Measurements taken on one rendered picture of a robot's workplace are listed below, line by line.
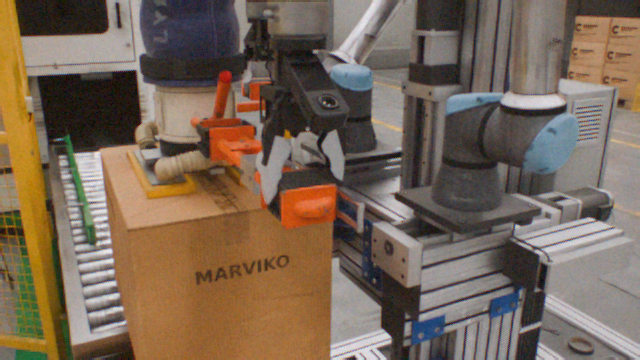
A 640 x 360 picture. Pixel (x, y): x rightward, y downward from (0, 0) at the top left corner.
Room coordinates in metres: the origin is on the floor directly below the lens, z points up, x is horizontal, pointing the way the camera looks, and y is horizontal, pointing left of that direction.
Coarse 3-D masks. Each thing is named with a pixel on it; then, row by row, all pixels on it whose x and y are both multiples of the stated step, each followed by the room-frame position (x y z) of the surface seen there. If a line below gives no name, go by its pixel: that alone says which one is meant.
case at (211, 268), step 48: (240, 192) 1.05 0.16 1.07; (144, 240) 0.87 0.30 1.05; (192, 240) 0.91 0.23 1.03; (240, 240) 0.95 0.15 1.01; (288, 240) 0.99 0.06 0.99; (144, 288) 0.87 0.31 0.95; (192, 288) 0.90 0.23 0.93; (240, 288) 0.94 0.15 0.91; (288, 288) 0.99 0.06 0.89; (144, 336) 0.86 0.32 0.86; (192, 336) 0.90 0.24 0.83; (240, 336) 0.94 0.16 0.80; (288, 336) 0.98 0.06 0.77
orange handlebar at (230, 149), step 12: (240, 108) 1.30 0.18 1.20; (252, 108) 1.31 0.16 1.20; (192, 120) 1.12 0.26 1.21; (216, 144) 0.94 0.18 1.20; (228, 144) 0.89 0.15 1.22; (240, 144) 0.89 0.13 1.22; (252, 144) 0.89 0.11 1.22; (228, 156) 0.88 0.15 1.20; (240, 156) 0.84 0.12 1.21; (288, 168) 0.77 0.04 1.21; (300, 204) 0.63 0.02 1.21; (312, 204) 0.62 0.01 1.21; (324, 204) 0.63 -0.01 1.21; (300, 216) 0.63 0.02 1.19; (312, 216) 0.62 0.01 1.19
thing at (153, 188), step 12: (132, 156) 1.25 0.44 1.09; (144, 168) 1.14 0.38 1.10; (144, 180) 1.07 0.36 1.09; (156, 180) 1.06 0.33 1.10; (180, 180) 1.06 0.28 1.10; (144, 192) 1.03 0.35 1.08; (156, 192) 1.01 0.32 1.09; (168, 192) 1.02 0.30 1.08; (180, 192) 1.03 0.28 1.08; (192, 192) 1.04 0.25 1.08
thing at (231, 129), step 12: (204, 120) 1.01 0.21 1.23; (216, 120) 1.02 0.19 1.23; (228, 120) 1.03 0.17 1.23; (240, 120) 1.04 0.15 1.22; (204, 132) 0.95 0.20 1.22; (216, 132) 0.94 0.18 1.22; (228, 132) 0.95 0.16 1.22; (240, 132) 0.96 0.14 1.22; (252, 132) 0.97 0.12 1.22; (204, 144) 0.98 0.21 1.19; (216, 156) 0.94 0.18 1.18
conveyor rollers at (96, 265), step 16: (64, 160) 3.10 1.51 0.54; (80, 160) 3.07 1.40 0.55; (96, 160) 3.10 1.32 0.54; (64, 176) 2.78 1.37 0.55; (96, 176) 2.77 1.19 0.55; (96, 192) 2.51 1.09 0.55; (80, 208) 2.31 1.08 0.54; (96, 208) 2.33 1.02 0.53; (80, 224) 2.14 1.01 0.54; (96, 224) 2.16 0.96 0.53; (80, 240) 1.97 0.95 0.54; (80, 256) 1.81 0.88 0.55; (96, 256) 1.83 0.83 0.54; (112, 256) 1.85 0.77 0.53; (80, 272) 1.72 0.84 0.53; (96, 272) 1.68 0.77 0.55; (112, 272) 1.69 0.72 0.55; (96, 288) 1.58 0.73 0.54; (112, 288) 1.60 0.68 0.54; (96, 304) 1.49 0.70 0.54; (112, 304) 1.51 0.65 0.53; (96, 320) 1.40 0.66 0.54; (112, 320) 1.42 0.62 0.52
